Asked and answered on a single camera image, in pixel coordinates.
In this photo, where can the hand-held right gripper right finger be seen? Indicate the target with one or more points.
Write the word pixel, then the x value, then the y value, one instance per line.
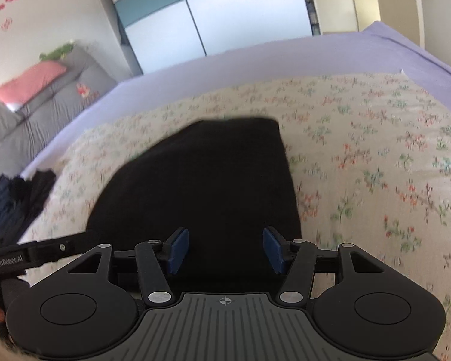
pixel 274 250

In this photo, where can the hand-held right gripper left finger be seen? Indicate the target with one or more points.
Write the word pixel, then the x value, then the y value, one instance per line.
pixel 178 250

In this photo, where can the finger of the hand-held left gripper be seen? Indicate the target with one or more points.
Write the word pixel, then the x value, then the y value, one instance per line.
pixel 60 248

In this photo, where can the black pants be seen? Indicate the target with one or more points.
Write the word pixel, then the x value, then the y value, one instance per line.
pixel 210 180

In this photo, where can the dark blue clothes pile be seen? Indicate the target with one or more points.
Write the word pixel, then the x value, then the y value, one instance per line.
pixel 11 207

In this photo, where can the floral blanket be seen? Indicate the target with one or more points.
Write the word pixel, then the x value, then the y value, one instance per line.
pixel 360 158

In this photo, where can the grey headboard cushion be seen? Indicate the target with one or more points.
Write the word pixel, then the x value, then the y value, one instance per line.
pixel 45 120

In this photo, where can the pink pillow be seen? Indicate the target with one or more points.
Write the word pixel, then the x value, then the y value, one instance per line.
pixel 30 84

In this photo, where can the purple bed sheet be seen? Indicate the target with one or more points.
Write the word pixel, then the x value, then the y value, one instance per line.
pixel 285 56

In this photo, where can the green plush toy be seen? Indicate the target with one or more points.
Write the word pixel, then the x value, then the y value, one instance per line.
pixel 58 52

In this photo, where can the pink outline flower sticker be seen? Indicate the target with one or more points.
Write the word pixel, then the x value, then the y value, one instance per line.
pixel 7 23

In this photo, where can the white and blue wardrobe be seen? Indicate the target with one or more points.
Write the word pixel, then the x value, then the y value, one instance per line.
pixel 218 11

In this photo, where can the dark narrow shelf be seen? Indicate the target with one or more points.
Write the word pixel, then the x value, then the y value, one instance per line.
pixel 310 3

